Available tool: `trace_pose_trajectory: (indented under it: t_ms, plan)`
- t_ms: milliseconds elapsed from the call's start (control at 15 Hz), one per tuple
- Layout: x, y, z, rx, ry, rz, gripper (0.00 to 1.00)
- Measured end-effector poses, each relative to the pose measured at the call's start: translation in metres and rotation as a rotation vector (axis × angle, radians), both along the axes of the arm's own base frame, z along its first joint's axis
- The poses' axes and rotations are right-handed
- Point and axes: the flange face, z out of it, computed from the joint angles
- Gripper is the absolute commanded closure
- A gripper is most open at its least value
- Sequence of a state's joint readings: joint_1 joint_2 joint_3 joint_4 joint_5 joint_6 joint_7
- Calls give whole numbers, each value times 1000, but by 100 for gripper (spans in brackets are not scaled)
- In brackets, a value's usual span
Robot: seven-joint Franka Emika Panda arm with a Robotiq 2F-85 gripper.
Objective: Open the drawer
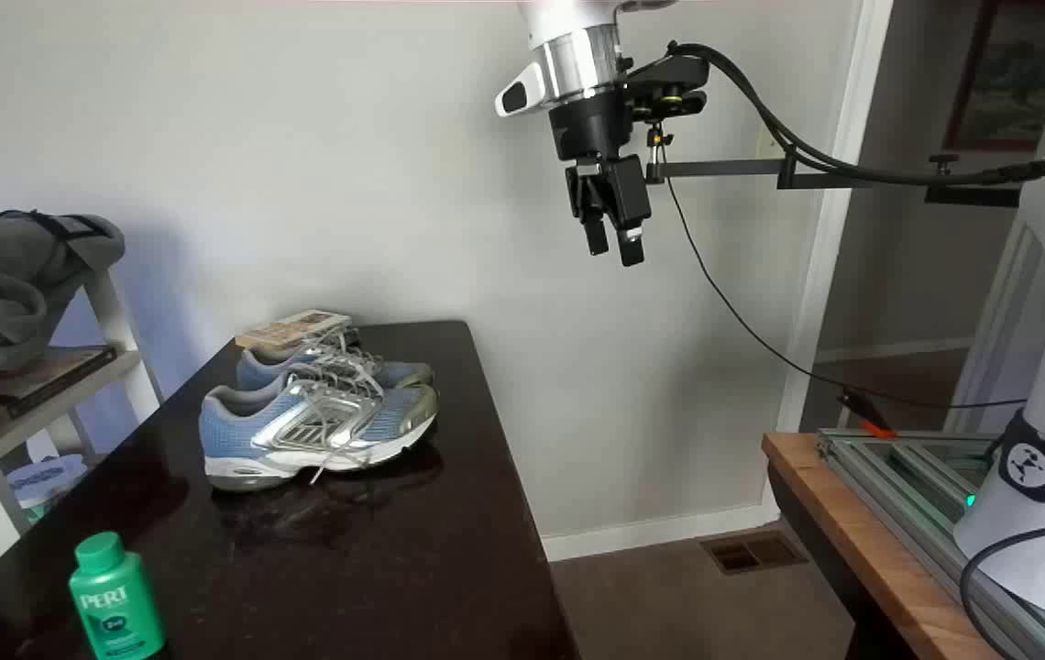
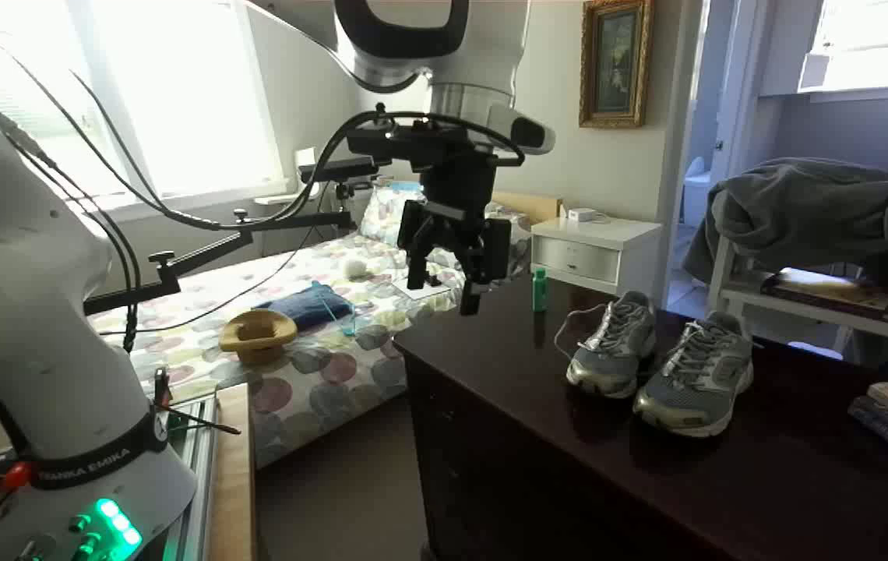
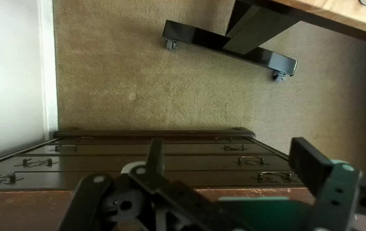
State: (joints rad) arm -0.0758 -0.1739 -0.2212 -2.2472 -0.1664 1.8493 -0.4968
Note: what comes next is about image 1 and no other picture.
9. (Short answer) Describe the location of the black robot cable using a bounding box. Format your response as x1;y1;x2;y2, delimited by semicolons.
645;41;1045;419

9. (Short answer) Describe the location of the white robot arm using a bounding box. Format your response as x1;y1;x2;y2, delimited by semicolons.
496;0;1045;608

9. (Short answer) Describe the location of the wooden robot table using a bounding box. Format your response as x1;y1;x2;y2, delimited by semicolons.
764;431;1001;660

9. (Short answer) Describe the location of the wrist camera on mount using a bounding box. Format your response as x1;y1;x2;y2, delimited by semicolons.
622;54;709;119

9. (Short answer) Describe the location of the floor air vent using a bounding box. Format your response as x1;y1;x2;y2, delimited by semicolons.
709;535;802;571

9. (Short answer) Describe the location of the blue grey front sneaker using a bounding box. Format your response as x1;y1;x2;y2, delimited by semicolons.
197;372;436;490

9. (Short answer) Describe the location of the blue grey sneaker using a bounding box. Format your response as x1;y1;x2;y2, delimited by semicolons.
233;331;433;391
197;372;436;490

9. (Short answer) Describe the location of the dark wooden dresser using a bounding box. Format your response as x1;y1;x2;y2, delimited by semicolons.
0;318;577;660

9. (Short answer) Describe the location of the green plastic bottle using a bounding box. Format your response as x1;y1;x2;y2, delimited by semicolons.
68;531;166;660

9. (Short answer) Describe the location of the blue grey rear sneaker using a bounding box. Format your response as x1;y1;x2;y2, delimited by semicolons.
233;331;433;391

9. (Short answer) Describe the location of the aluminium rail frame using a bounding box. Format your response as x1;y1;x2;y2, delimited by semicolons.
819;427;1045;660

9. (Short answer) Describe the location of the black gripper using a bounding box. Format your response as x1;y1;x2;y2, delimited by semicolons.
551;90;650;266

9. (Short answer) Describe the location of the grey clothing pile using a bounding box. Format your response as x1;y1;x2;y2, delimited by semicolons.
0;208;126;371

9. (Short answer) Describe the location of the framed wall picture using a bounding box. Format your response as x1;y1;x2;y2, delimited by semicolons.
947;0;1045;151

